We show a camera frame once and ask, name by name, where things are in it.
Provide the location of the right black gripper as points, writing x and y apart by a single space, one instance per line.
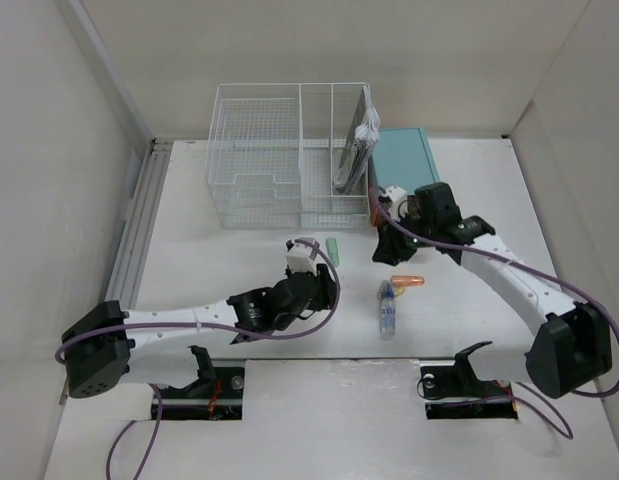
390 246

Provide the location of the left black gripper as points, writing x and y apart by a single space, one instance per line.
326 290

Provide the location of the green eraser stick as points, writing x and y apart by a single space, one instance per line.
333 251

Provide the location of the clear blue glue bottle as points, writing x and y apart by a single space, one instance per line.
387 310

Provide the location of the grey white booklet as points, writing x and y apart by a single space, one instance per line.
361 140

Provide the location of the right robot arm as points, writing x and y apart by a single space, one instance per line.
572 333

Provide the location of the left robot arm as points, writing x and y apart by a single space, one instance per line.
109 345

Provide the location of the orange marker pen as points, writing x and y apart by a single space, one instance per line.
405 281

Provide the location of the teal drawer box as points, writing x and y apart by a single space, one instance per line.
402 158

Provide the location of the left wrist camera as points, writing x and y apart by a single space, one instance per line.
301 258

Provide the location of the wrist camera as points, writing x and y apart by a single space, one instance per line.
301 258
394 200

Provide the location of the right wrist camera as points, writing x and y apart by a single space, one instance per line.
394 200

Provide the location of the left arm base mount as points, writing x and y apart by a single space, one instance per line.
214 394

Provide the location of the white wire mesh organizer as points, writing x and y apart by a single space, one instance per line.
280 156

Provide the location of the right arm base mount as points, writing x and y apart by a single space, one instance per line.
452 391

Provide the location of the aluminium rail frame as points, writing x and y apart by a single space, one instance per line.
141 198

